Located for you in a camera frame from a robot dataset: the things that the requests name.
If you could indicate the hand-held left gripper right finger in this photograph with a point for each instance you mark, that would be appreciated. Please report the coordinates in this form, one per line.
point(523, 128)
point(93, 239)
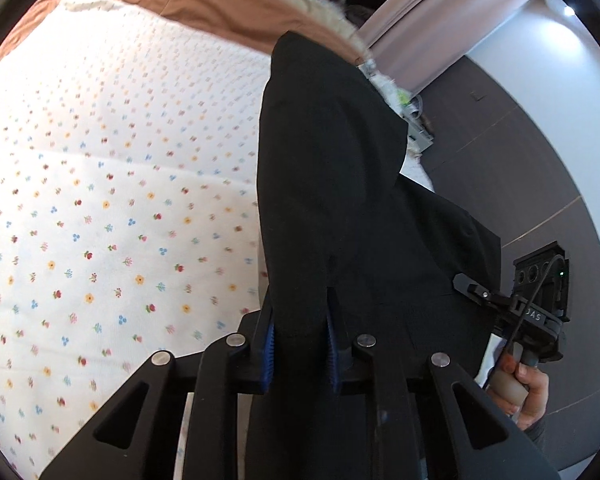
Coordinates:
point(334, 355)

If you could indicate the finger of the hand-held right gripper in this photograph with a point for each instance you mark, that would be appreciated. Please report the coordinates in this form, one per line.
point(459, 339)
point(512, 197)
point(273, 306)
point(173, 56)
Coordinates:
point(472, 287)

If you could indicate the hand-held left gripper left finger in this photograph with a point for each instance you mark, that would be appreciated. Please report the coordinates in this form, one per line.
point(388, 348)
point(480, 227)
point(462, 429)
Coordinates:
point(269, 355)

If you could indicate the black jacket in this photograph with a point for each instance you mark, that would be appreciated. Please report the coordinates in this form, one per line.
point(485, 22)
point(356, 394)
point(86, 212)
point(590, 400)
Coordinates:
point(340, 185)

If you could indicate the person's right hand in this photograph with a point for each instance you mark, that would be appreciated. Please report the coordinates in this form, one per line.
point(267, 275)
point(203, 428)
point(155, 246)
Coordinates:
point(536, 390)

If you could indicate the white power strip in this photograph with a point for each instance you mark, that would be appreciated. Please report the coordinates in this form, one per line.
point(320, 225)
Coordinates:
point(419, 130)

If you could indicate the white floral bed sheet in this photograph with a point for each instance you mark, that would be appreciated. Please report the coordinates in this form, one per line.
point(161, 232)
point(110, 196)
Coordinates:
point(105, 160)

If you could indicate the pink curtain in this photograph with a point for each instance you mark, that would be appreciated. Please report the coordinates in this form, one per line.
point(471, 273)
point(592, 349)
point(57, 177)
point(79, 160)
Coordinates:
point(430, 25)

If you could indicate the dark round object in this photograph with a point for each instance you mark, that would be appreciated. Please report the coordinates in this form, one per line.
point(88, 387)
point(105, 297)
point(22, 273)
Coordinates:
point(361, 16)

